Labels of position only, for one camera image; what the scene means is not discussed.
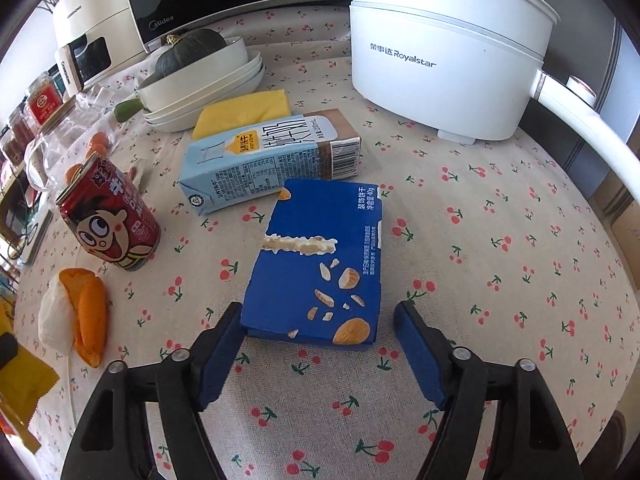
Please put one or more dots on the dark green squash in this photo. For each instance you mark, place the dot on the dark green squash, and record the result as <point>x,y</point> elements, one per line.
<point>186,49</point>

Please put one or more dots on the white electric cooking pot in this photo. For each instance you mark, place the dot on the white electric cooking pot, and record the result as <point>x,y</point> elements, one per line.
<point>468,69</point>

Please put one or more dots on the cherry pattern tablecloth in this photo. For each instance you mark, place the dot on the cherry pattern tablecloth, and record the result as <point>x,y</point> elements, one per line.
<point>492,242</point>

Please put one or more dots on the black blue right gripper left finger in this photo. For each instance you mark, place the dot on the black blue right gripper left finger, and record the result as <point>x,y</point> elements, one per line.
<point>112,439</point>

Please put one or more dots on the light blue milk carton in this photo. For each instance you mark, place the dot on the light blue milk carton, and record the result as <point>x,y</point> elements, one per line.
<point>232,167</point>

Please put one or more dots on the red labelled jar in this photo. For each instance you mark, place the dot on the red labelled jar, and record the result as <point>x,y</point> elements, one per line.
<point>43,98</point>

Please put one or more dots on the yellow plastic bag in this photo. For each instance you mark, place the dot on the yellow plastic bag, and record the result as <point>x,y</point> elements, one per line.
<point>25,379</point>

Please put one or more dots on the grey refrigerator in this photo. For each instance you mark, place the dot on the grey refrigerator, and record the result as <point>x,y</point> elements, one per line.
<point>594,51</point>

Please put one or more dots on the blue cookie box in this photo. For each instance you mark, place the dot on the blue cookie box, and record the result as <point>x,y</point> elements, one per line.
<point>317,276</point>

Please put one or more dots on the stacked white plates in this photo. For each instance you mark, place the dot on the stacked white plates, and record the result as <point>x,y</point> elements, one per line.
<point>174,102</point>

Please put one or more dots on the white tissue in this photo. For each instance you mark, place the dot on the white tissue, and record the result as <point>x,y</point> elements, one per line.
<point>56,318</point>

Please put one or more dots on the red cartoon drink can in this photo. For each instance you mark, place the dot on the red cartoon drink can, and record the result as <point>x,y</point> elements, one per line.
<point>106,213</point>

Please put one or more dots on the yellow napkin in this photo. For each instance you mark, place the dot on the yellow napkin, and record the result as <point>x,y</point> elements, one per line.
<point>241,111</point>

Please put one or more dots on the orange peel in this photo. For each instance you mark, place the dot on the orange peel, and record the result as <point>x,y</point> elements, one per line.
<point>88,297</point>

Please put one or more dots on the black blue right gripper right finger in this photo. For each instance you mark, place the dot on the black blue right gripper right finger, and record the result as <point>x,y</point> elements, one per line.
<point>530,439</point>

